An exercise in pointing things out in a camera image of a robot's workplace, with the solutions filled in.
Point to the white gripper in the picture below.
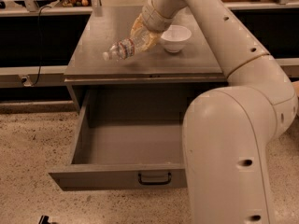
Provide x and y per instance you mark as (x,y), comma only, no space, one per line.
(155,20)

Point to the clear plastic water bottle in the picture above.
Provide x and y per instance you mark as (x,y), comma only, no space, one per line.
(127,47)

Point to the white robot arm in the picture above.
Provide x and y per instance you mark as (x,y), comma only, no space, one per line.
(226,130)

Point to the grey cabinet counter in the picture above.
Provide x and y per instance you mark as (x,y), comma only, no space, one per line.
(195,63)

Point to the open grey top drawer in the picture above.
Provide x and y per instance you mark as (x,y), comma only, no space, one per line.
(126,130)

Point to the white ceramic bowl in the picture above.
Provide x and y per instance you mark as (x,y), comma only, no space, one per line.
(175,38)

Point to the black object on floor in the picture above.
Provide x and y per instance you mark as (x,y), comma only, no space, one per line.
(44,220)

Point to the black drawer handle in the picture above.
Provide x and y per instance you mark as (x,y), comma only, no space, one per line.
(154,180)

